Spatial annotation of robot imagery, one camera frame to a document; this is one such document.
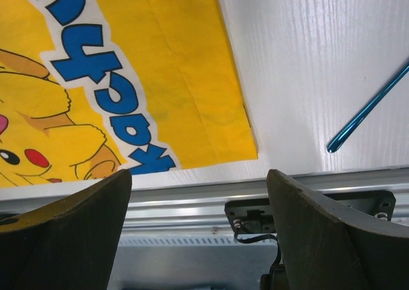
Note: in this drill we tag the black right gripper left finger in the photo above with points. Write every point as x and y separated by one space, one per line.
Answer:
68 244

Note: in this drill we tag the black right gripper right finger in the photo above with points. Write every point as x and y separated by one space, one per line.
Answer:
328 245

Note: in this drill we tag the blue metal spoon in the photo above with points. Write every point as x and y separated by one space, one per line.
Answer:
341 137

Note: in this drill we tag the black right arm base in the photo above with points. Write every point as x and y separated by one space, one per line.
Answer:
254 216

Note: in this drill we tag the yellow Pikachu placemat cloth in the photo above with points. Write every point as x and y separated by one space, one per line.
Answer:
89 87

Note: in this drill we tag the perforated cable duct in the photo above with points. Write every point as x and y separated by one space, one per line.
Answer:
177 241

